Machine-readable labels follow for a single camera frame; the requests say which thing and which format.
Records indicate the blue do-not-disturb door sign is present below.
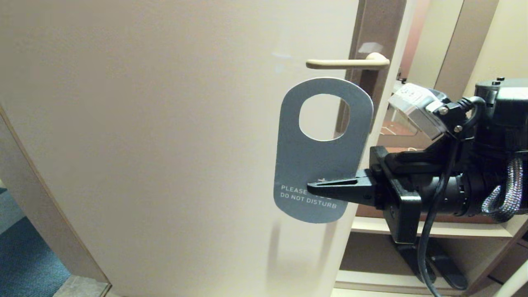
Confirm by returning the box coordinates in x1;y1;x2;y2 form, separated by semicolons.
273;77;374;224

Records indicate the beige room door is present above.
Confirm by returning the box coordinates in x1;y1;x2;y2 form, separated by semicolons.
0;0;409;297

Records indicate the white bench shelf board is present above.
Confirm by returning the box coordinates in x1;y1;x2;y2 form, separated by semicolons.
351;217;513;240

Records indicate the brown leather seat cushion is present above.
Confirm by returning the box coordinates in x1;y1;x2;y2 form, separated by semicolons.
356;144;509;225

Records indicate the dark slipper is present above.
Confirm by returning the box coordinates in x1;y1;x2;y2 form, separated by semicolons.
395;241;437;285
427;245;469;290

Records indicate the white low shelf board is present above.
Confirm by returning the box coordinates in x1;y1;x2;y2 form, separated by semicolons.
335;270;475;295

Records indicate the white slanted bar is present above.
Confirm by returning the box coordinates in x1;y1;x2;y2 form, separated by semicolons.
493;260;528;297

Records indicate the black right camera cable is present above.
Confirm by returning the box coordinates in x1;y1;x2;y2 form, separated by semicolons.
417;96;488;297

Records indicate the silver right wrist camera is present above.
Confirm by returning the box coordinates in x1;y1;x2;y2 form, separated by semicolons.
388;82;450;141

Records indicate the braided right arm cable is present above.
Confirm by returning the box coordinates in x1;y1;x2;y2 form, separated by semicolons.
482;157;523;223

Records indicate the beige lever door handle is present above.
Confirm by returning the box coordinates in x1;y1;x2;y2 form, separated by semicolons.
306;52;390;70

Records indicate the taupe framed wall mirror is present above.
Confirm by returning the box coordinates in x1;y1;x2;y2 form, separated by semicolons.
376;0;498;150

